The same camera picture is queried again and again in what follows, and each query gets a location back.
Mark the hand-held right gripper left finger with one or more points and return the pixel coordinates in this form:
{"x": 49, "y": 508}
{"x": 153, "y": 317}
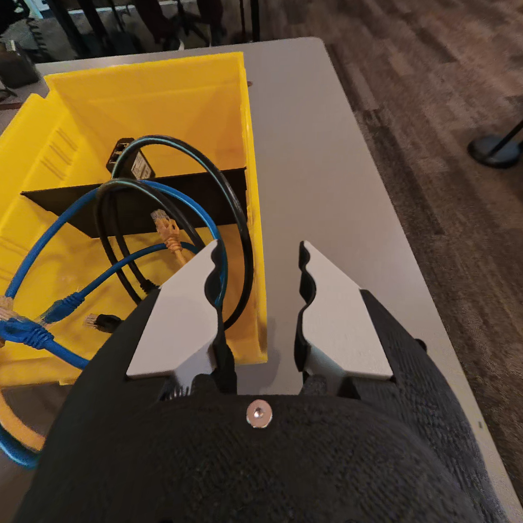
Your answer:
{"x": 179, "y": 327}

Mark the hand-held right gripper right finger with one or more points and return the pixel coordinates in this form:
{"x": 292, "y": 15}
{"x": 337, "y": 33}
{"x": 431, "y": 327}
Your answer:
{"x": 343, "y": 327}

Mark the black ethernet port adapter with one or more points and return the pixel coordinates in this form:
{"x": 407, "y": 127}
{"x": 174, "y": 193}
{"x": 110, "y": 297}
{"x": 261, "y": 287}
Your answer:
{"x": 141, "y": 165}

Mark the yellow plastic bin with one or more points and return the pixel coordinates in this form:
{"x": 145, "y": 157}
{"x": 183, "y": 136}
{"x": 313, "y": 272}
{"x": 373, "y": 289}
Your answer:
{"x": 163, "y": 106}

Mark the black bin divider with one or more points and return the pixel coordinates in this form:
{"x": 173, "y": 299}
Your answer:
{"x": 135, "y": 212}

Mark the black stanchion base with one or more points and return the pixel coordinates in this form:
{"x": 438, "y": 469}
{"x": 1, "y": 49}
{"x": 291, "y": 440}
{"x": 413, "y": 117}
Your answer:
{"x": 494, "y": 151}

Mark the black bag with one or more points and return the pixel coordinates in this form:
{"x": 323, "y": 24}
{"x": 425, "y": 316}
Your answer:
{"x": 18, "y": 67}

